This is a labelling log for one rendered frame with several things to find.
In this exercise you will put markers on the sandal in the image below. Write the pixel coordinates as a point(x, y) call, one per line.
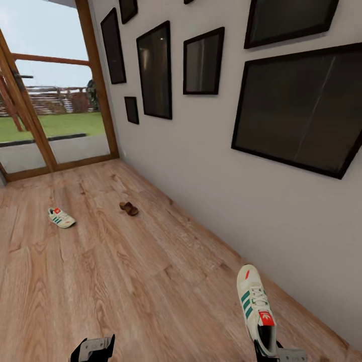
point(131, 211)

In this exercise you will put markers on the gym shoe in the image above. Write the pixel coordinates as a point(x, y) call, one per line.
point(259, 321)
point(57, 216)

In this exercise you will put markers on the door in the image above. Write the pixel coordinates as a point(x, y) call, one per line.
point(54, 109)

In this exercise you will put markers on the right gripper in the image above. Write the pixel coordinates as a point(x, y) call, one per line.
point(261, 358)

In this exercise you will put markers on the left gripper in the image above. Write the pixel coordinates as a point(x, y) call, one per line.
point(98, 355)

